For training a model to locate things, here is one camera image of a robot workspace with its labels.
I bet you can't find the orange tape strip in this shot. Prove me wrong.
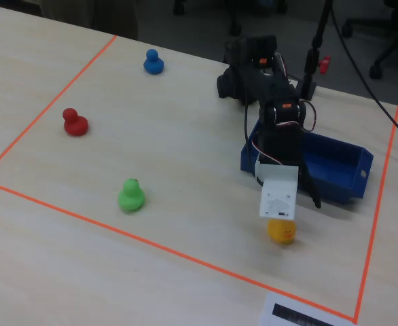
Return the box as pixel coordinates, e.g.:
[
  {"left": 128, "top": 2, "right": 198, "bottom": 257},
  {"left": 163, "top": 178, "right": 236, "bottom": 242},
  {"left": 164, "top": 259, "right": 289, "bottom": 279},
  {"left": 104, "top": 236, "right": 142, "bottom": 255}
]
[
  {"left": 352, "top": 105, "right": 398, "bottom": 323},
  {"left": 0, "top": 179, "right": 358, "bottom": 323},
  {"left": 0, "top": 35, "right": 118, "bottom": 180}
]

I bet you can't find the blue rubber duck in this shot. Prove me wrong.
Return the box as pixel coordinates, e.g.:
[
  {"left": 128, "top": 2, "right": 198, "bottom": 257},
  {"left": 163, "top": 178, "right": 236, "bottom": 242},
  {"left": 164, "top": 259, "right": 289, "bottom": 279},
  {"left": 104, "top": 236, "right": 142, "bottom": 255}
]
[{"left": 143, "top": 48, "right": 165, "bottom": 75}]

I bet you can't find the black stand with red clamp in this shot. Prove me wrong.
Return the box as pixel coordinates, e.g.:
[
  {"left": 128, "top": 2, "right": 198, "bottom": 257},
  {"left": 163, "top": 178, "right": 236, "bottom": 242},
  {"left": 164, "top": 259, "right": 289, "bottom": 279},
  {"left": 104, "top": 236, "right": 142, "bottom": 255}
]
[{"left": 289, "top": 0, "right": 335, "bottom": 101}]

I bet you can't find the yellow rubber duck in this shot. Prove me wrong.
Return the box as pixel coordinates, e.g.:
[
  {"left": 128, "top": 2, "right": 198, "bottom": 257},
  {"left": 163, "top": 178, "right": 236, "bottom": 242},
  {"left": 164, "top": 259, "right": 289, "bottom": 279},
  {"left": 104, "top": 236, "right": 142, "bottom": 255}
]
[{"left": 266, "top": 219, "right": 297, "bottom": 247}]

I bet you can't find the blue plastic box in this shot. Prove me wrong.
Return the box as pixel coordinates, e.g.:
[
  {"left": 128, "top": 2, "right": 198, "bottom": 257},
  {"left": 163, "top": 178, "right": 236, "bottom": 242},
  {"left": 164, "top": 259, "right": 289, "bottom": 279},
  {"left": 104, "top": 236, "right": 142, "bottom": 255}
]
[{"left": 240, "top": 119, "right": 374, "bottom": 205}]

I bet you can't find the white paper with black print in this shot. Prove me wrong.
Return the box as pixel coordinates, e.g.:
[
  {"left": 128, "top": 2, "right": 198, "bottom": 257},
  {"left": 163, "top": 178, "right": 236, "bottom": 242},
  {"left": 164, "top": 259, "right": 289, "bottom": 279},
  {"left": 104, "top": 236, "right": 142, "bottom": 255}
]
[{"left": 257, "top": 293, "right": 357, "bottom": 326}]

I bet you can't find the long black cable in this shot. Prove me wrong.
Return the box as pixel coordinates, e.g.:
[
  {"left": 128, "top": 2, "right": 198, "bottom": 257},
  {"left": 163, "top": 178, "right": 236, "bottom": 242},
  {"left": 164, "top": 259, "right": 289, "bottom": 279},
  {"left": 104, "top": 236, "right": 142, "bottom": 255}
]
[{"left": 329, "top": 0, "right": 398, "bottom": 149}]

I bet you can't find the red rubber duck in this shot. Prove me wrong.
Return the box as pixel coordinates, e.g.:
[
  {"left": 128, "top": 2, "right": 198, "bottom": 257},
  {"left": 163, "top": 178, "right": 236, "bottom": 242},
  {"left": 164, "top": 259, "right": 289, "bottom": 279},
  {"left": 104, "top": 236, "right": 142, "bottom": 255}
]
[{"left": 62, "top": 107, "right": 90, "bottom": 137}]

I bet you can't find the black office chair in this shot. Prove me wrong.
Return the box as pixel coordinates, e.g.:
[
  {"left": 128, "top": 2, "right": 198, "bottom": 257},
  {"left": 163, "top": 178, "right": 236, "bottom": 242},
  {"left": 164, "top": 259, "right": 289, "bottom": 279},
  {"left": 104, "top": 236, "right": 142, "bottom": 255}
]
[{"left": 340, "top": 0, "right": 398, "bottom": 80}]

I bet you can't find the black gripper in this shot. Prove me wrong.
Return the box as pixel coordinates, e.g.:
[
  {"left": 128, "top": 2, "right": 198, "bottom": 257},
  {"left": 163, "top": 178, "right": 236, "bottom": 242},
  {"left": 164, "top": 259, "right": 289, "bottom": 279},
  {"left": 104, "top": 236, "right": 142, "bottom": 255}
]
[{"left": 257, "top": 122, "right": 323, "bottom": 209}]

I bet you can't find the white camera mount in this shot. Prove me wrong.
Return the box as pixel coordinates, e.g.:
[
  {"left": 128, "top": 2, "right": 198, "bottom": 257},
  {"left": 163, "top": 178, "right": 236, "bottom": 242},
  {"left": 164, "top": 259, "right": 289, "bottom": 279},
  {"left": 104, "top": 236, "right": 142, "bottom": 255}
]
[{"left": 254, "top": 160, "right": 300, "bottom": 219}]

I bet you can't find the green rubber duck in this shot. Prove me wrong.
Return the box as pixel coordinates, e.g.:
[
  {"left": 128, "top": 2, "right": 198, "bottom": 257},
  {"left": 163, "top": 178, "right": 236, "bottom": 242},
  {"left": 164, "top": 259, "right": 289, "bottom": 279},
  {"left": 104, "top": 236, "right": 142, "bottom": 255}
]
[{"left": 117, "top": 178, "right": 147, "bottom": 214}]

